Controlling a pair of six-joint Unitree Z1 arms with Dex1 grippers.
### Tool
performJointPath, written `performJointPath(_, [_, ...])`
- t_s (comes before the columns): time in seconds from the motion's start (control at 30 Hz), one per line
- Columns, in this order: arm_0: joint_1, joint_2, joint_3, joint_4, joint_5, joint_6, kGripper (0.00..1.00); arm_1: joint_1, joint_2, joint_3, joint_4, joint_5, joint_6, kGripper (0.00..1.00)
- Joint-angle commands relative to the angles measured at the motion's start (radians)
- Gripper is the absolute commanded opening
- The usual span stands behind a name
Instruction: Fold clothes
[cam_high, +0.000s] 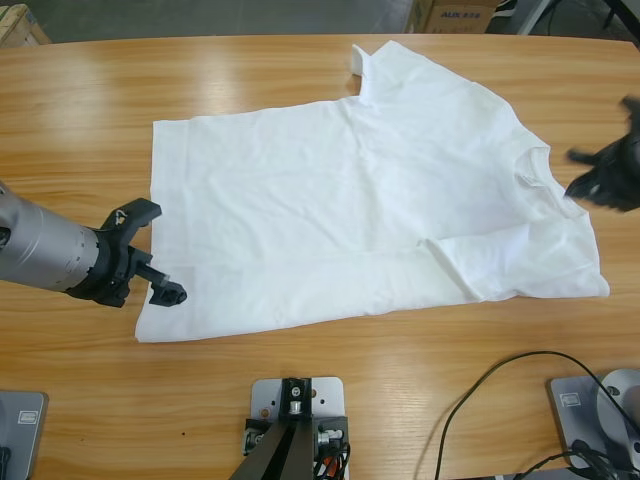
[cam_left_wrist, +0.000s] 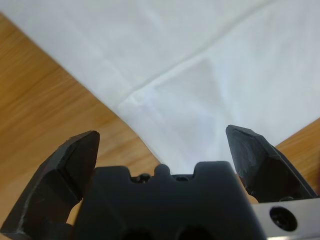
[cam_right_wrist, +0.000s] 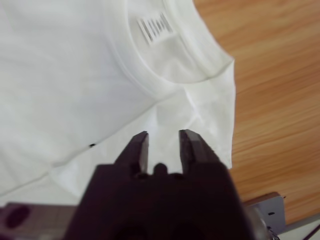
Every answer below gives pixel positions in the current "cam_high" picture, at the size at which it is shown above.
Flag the orange and black wires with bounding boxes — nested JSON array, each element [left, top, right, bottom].
[[313, 447, 354, 480]]

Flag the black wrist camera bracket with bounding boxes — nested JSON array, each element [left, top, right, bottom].
[[102, 197, 163, 242], [619, 94, 640, 129]]

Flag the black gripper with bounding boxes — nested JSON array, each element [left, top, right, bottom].
[[63, 227, 190, 308], [565, 127, 640, 215]]

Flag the long thin black cable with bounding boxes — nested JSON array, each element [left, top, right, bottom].
[[432, 350, 640, 480]]

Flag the white mounting block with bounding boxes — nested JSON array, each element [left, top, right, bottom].
[[248, 377, 349, 451]]

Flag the dark camera post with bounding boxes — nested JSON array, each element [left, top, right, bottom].
[[232, 377, 321, 480]]

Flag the black plug cable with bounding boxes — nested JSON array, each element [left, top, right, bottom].
[[513, 439, 640, 480]]

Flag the white t-shirt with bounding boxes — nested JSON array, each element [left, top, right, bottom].
[[133, 40, 611, 345]]

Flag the cardboard box blue print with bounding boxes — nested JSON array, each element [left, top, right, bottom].
[[405, 0, 501, 35]]

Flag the white metal frame leg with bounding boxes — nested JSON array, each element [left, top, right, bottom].
[[514, 0, 551, 35]]

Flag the black corner bracket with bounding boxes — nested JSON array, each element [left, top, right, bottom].
[[242, 417, 274, 457], [312, 413, 350, 480]]

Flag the black slanted rod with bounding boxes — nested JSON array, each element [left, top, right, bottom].
[[602, 0, 640, 49]]

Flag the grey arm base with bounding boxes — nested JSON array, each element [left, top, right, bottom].
[[544, 368, 640, 471], [0, 389, 50, 480]]

